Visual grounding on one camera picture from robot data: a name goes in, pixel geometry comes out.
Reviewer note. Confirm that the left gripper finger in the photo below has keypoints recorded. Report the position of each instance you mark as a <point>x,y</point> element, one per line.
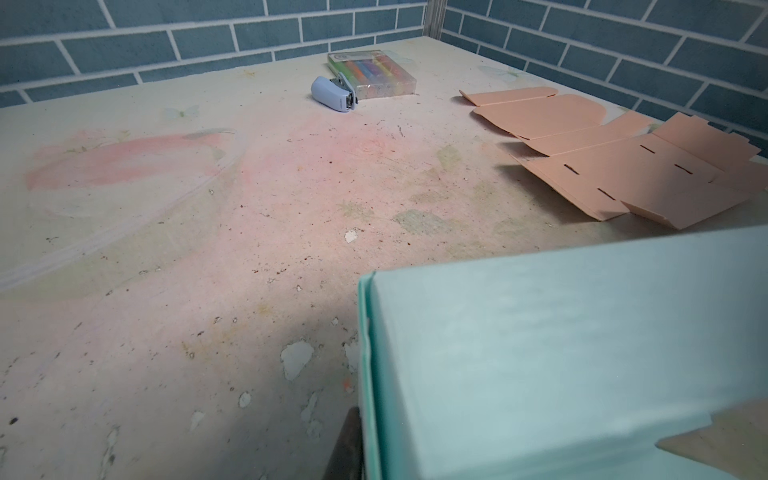
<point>346,461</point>

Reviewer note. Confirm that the mint green paper box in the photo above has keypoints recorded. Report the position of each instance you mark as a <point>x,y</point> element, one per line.
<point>567,364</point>

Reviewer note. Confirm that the flat pink paper box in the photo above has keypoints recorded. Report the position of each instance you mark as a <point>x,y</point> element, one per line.
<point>679,174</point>

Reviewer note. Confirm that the clear case of markers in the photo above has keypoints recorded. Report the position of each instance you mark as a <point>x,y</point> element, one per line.
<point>372,74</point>

